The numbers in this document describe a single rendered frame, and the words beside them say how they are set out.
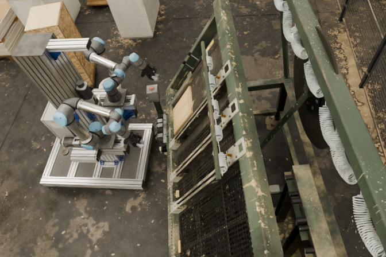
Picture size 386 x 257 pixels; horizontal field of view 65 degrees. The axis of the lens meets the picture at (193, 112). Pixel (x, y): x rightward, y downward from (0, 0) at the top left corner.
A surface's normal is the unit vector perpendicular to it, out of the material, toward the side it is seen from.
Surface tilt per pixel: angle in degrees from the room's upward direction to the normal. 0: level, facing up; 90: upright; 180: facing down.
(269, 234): 32
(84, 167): 0
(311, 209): 0
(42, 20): 0
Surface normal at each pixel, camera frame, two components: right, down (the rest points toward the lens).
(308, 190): -0.11, -0.56
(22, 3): -0.07, 0.83
